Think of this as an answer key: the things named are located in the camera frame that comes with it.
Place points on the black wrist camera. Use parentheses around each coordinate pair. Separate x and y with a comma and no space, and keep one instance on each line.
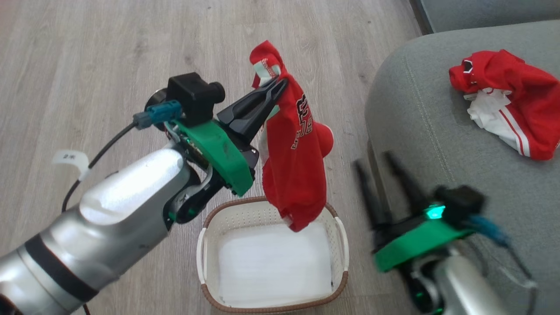
(192,98)
(459,203)

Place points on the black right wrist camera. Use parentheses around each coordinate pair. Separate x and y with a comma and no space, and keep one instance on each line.
(459,203)

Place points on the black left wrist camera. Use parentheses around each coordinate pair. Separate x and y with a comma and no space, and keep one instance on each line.
(192,98)

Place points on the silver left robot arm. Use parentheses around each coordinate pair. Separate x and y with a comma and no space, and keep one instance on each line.
(109,210)

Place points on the red basketball jersey with number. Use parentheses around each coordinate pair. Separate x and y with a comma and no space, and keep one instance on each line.
(293,166)

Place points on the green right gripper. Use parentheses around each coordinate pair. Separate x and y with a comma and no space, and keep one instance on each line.
(415,245)

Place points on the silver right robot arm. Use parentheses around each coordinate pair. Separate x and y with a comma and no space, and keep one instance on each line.
(463,284)

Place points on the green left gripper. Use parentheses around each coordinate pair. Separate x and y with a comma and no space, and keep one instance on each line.
(218,148)

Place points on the white laundry basket brown rim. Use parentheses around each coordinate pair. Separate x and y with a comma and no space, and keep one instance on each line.
(271,262)

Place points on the grey fabric sofa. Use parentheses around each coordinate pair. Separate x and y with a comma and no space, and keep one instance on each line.
(437,153)

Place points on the red white sports shorts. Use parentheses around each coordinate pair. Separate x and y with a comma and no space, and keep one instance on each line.
(520,96)

